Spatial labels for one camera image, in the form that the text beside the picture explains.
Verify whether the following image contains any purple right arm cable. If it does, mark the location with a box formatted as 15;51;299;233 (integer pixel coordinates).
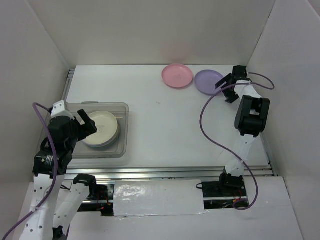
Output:
199;72;276;210

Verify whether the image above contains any pink plate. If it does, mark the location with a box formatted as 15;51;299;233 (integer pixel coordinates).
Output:
161;63;194;89

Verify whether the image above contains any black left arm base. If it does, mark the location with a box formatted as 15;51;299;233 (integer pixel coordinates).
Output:
77;184;115;217

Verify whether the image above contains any clear plastic bin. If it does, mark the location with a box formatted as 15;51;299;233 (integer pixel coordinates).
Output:
67;102;129;159

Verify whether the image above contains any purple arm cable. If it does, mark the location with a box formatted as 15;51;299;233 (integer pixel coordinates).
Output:
199;72;276;210
0;102;60;240

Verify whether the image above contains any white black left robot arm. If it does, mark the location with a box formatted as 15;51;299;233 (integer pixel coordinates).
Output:
20;109;99;240

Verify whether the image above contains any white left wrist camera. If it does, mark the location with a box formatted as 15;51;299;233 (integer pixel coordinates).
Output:
50;100;74;119

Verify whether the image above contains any cream plate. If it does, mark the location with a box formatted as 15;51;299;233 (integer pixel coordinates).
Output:
88;111;120;140

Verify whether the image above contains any purple plate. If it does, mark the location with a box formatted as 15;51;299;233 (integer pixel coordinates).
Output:
194;69;224;95
83;136;119;148

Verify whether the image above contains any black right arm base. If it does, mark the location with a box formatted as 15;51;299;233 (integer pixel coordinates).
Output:
195;177;247;199

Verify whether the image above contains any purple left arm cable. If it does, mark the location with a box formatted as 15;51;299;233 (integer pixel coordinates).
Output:
0;102;60;240

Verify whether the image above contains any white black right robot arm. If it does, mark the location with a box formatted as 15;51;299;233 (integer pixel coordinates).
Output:
215;65;270;196

